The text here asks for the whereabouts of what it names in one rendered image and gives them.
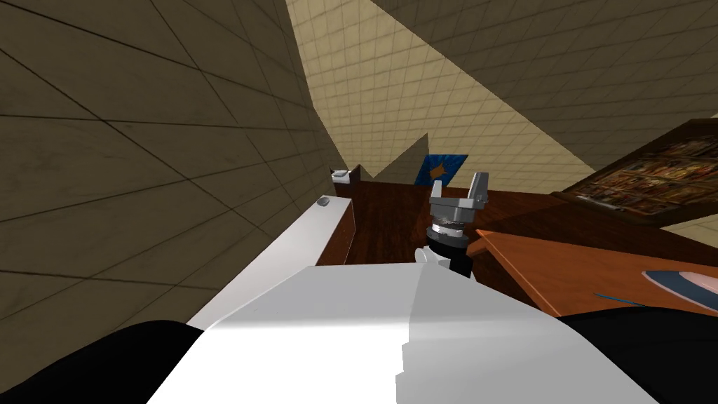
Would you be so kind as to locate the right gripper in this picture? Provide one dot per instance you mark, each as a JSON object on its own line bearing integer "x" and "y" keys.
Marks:
{"x": 455, "y": 210}

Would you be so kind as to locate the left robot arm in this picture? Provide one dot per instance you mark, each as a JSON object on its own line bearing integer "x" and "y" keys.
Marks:
{"x": 101, "y": 370}

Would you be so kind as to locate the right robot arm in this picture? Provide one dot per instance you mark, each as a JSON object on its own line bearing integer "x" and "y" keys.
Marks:
{"x": 455, "y": 257}

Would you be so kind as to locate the blue picture with orange shape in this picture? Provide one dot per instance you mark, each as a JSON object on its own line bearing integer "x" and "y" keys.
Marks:
{"x": 440, "y": 169}

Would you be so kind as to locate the orange brown wooden table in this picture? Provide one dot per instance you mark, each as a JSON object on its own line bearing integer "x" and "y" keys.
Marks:
{"x": 561, "y": 269}

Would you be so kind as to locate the small grey round knob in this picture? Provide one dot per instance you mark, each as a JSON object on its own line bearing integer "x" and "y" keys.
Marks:
{"x": 323, "y": 202}

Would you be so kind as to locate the white topped brown cabinet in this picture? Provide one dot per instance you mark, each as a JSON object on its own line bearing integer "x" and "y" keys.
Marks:
{"x": 291, "y": 247}

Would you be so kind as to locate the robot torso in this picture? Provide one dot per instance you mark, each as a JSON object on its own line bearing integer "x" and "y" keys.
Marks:
{"x": 336, "y": 336}

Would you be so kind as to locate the thin blue pen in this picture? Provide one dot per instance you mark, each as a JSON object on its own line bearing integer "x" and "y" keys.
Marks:
{"x": 617, "y": 299}

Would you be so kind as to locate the dark brown bookshelf with books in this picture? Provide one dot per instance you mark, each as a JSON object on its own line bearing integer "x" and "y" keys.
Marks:
{"x": 656, "y": 174}

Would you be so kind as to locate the dark blue plate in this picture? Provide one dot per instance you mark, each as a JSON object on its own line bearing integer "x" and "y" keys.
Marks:
{"x": 681, "y": 283}

